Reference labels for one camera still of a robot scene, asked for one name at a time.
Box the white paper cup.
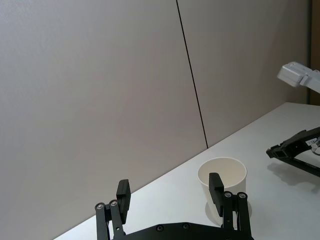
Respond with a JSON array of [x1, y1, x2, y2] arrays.
[[197, 156, 248, 226]]

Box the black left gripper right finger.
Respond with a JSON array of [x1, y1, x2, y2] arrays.
[[207, 172, 255, 240]]

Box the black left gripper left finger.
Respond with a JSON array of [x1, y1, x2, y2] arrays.
[[94, 179, 132, 240]]

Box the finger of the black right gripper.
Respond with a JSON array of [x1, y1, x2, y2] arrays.
[[265, 129, 309, 159], [287, 156, 320, 179]]

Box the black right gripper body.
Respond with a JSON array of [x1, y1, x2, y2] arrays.
[[302, 126, 320, 154]]

